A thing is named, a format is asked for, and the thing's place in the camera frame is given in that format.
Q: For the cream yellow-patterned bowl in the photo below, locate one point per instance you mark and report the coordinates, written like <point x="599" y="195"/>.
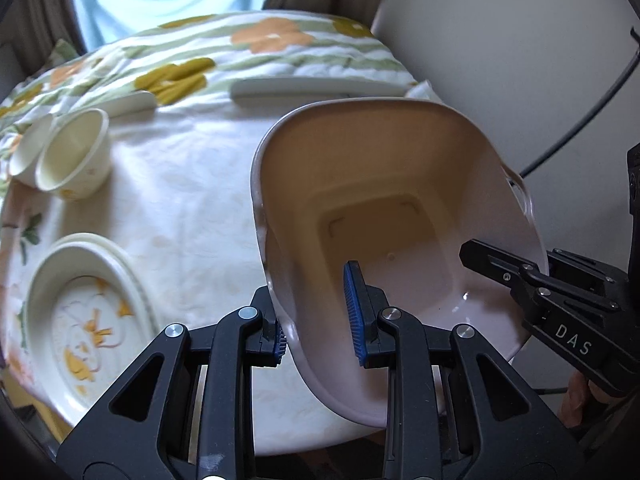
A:
<point x="77" y="159"/>

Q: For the long white tray right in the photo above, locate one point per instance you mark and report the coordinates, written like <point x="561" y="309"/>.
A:
<point x="312" y="86"/>

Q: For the long white tray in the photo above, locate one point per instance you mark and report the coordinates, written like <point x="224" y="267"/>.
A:
<point x="312" y="86"/>
<point x="135" y="102"/>

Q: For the plain white plate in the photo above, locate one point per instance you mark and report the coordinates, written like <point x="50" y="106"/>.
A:
<point x="148" y="315"/>

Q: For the floral white tablecloth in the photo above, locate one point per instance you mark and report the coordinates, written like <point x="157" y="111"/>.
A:
<point x="177" y="202"/>

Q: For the pink square handled dish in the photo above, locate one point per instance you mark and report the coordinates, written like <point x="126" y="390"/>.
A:
<point x="398" y="185"/>

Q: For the white ribbed small bowl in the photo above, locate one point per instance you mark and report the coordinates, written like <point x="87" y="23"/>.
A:
<point x="23" y="162"/>

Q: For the long white tray left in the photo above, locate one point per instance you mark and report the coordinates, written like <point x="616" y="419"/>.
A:
<point x="135" y="102"/>

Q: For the duck pattern deep plate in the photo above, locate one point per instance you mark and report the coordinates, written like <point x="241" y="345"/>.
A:
<point x="82" y="326"/>

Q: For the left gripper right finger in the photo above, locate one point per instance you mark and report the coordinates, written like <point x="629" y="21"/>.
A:
<point x="455" y="408"/>

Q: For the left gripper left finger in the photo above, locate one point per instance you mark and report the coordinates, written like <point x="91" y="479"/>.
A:
<point x="183" y="408"/>

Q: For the brown curtain left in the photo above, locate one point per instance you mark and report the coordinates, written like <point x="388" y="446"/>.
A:
<point x="33" y="27"/>

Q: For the green striped floral duvet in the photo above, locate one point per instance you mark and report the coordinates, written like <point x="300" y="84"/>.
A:
<point x="198" y="57"/>

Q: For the person's right hand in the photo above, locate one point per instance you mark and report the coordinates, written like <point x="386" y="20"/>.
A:
<point x="579" y="391"/>

